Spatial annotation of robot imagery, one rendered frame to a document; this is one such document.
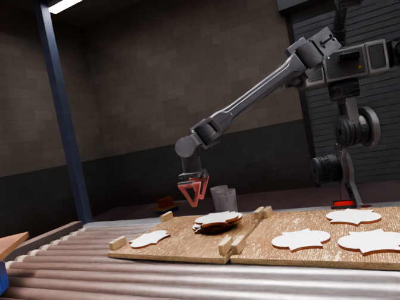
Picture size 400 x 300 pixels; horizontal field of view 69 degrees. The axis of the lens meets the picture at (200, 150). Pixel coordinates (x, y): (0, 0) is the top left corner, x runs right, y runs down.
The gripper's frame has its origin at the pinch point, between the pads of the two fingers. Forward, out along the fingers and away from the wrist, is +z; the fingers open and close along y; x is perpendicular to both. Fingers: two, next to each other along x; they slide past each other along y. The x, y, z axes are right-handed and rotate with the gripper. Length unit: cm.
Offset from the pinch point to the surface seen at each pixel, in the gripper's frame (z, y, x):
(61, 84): -148, 335, 289
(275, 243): 9.4, -16.1, -22.2
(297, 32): -175, 456, -101
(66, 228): 11, 26, 71
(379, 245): 9.0, -22.9, -42.8
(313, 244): 9.3, -19.4, -30.5
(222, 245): 8.0, -18.6, -9.4
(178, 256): 10.9, -16.0, 3.3
